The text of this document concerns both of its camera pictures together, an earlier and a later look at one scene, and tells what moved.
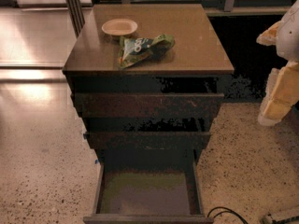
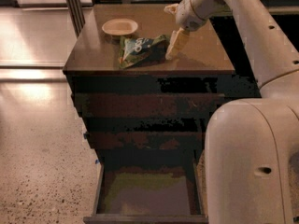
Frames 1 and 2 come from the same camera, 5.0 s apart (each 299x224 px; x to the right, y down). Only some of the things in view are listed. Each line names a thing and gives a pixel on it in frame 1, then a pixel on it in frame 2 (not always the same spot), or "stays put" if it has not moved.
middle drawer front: (149, 140) stays put
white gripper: (290, 39) → (186, 16)
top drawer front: (148, 105) stays put
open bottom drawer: (148, 193) stays put
